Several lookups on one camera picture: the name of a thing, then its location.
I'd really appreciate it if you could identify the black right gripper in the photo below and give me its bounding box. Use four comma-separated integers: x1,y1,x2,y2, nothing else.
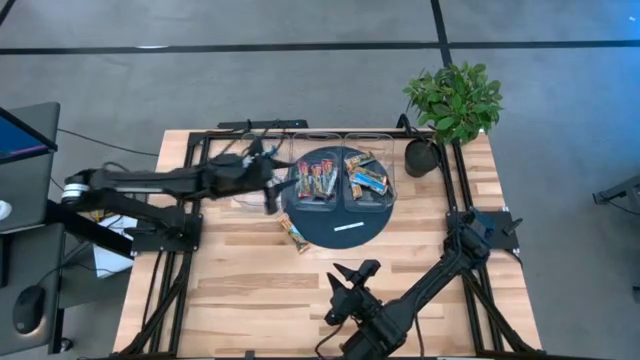
324,259,389,327

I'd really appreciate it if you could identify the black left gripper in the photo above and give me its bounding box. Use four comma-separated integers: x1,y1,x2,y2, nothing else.
202,137,303,217

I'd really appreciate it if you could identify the orange tan granola bar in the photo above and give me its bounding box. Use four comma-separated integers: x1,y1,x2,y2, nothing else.
276,212,312,255

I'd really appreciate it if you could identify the black bar device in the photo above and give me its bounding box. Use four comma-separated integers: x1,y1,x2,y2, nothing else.
216,118,310,131

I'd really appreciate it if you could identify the round dark blue placemat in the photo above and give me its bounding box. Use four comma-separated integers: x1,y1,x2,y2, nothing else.
280,145,395,250

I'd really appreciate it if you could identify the black plant pot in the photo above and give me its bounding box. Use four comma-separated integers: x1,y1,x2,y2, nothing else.
403,137,442,179

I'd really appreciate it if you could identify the white paper sheet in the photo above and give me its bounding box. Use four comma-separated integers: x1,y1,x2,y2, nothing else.
92,215,147,279

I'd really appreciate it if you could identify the black diagonal beam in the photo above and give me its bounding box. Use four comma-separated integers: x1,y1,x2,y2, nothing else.
43,198,135,259

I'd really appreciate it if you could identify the green leafy plant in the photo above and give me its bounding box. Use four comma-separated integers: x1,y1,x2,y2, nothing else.
402,61,505,147

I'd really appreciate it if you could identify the monitor screen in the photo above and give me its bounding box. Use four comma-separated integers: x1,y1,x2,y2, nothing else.
0,102,62,234

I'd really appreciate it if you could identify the dark grey desk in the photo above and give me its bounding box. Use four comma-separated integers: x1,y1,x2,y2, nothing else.
0,222,67,357

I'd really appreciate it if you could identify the black computer mouse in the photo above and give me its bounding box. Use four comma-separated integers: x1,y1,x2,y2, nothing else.
11,284,49,336

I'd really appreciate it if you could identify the grey metal stand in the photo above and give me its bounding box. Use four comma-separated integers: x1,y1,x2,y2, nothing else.
591,173,640,207

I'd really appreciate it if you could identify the black floor cable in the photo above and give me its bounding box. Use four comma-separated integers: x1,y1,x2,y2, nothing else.
56,128,160,158

